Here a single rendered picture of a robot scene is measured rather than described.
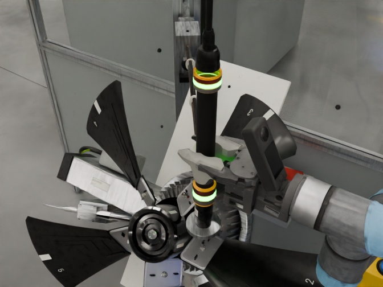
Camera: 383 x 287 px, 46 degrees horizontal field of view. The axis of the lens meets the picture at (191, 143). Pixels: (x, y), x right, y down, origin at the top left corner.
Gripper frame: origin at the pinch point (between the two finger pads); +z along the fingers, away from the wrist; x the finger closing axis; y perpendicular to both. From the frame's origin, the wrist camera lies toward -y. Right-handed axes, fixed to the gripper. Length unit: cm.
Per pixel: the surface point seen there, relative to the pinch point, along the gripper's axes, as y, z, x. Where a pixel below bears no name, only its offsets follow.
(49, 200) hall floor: 147, 132, 57
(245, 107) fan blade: 7.0, 0.4, 23.2
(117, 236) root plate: 31.6, 16.5, -5.4
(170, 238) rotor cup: 24.2, 2.5, -4.3
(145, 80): 48, 64, 70
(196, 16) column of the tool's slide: 8, 34, 58
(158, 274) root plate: 35.0, 4.0, -7.1
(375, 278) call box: 40, -37, 21
